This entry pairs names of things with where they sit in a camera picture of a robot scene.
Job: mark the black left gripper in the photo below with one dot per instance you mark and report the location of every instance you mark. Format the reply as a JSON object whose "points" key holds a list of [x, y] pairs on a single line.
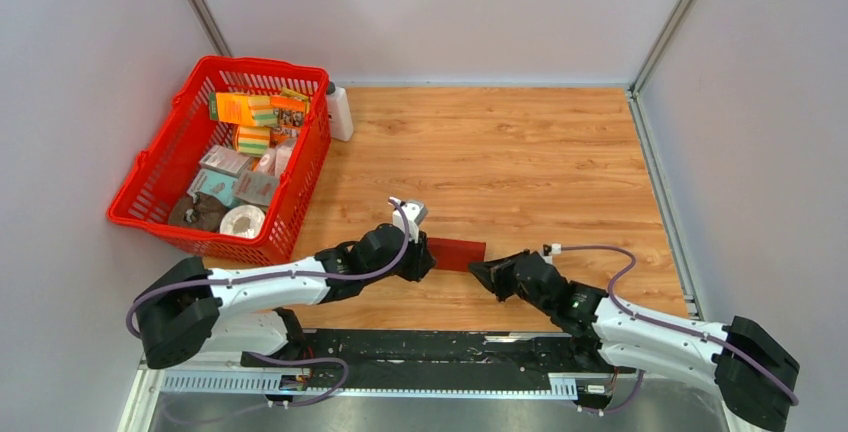
{"points": [[422, 262]]}

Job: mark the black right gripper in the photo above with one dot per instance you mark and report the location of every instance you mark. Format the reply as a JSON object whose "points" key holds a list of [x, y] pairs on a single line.
{"points": [[501, 268]]}

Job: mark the red paper box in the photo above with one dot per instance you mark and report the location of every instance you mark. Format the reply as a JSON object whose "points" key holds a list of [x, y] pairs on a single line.
{"points": [[456, 255]]}

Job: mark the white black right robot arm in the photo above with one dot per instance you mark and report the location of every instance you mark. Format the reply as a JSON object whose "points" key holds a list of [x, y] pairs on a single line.
{"points": [[739, 362]]}

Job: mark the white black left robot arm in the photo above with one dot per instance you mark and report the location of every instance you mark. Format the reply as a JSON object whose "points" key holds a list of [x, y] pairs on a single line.
{"points": [[193, 312]]}

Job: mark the pink white box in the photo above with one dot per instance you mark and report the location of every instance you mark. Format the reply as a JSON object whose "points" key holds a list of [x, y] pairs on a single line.
{"points": [[226, 161]]}

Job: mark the orange green box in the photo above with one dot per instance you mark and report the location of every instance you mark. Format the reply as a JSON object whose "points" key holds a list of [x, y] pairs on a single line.
{"points": [[242, 109]]}

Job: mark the white plastic bottle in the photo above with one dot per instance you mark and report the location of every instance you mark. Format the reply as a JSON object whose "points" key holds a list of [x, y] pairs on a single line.
{"points": [[339, 113]]}

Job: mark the pink grey packet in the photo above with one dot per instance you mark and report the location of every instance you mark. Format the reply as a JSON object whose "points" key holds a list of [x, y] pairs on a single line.
{"points": [[256, 188]]}

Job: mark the white tape roll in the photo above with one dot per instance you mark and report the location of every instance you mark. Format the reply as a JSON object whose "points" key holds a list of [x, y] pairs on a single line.
{"points": [[244, 221]]}

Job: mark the orange snack packet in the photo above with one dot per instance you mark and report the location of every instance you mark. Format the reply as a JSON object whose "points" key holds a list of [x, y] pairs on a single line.
{"points": [[290, 108]]}

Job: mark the yellow green sponge pack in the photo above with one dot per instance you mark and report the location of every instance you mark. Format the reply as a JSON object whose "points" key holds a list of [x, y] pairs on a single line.
{"points": [[250, 140]]}

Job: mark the red plastic basket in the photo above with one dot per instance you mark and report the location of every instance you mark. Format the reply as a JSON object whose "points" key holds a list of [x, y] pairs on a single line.
{"points": [[162, 173]]}

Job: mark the brown bag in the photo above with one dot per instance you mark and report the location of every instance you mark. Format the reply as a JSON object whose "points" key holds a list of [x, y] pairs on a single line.
{"points": [[201, 212]]}

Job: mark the teal white packet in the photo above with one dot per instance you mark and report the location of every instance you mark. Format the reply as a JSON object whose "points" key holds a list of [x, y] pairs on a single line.
{"points": [[215, 184]]}

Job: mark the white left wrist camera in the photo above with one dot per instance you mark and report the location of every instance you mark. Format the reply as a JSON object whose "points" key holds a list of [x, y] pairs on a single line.
{"points": [[408, 215]]}

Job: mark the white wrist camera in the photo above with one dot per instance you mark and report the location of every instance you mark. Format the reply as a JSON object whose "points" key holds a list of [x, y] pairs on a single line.
{"points": [[550, 251], [408, 215]]}

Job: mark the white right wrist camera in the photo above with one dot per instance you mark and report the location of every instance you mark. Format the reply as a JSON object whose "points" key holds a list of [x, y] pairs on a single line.
{"points": [[550, 251]]}

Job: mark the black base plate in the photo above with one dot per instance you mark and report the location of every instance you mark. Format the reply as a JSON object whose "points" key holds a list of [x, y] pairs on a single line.
{"points": [[441, 360]]}

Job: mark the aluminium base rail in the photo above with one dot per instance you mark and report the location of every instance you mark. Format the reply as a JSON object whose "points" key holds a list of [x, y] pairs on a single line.
{"points": [[275, 380]]}

